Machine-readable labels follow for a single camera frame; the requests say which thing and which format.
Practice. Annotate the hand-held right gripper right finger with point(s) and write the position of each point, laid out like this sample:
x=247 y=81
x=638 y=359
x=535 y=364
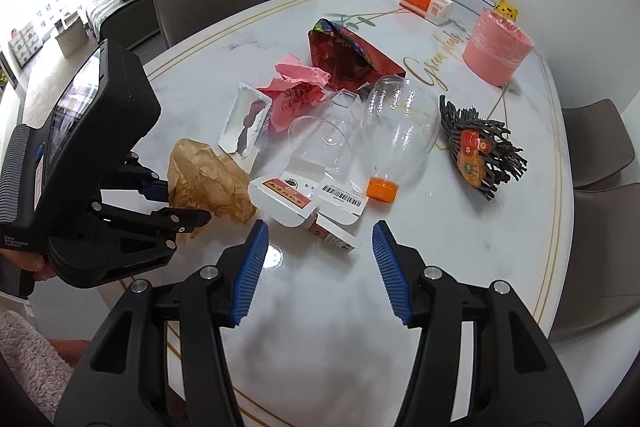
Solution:
x=390 y=277

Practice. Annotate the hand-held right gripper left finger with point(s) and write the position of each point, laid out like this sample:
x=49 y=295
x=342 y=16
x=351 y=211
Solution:
x=250 y=272

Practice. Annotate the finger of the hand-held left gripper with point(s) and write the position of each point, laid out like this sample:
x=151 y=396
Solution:
x=190 y=218
x=157 y=191

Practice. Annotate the brown paper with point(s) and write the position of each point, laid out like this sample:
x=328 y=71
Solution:
x=210 y=177

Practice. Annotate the white carton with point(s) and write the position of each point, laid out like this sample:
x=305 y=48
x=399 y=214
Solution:
x=285 y=202

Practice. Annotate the white blister tray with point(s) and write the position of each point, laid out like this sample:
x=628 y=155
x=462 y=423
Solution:
x=247 y=117

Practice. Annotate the clear plastic cup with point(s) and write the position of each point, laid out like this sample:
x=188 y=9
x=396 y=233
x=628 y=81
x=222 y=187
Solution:
x=320 y=139

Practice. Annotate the clear bottle with orange cap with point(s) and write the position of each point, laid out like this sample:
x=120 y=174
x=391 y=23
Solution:
x=400 y=127

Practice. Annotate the black tassel bundle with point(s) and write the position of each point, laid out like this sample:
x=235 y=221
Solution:
x=480 y=147

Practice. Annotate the pink paper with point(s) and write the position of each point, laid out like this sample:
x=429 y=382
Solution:
x=295 y=92

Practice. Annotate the red foil bag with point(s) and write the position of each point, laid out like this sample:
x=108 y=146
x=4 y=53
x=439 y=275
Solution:
x=345 y=57

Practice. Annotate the person's left hand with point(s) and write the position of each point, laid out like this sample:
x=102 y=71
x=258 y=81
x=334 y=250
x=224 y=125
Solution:
x=39 y=264

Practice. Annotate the cardboard box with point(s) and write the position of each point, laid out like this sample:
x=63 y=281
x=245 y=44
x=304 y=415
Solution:
x=70 y=37

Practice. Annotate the white storage boxes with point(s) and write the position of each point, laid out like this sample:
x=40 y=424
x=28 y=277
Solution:
x=25 y=46

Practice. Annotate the pink fleece pajamas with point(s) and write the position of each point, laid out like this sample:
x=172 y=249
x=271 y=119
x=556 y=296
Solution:
x=30 y=372

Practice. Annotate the pink lined bin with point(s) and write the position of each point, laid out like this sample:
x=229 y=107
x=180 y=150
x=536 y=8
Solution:
x=495 y=47

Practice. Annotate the orange and white box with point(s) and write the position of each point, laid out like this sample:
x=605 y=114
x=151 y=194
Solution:
x=425 y=2

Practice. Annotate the white flat box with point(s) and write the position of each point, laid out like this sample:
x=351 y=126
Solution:
x=470 y=0

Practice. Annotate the yellow bear figure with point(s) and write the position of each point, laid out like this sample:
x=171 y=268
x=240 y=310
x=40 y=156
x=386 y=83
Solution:
x=506 y=11

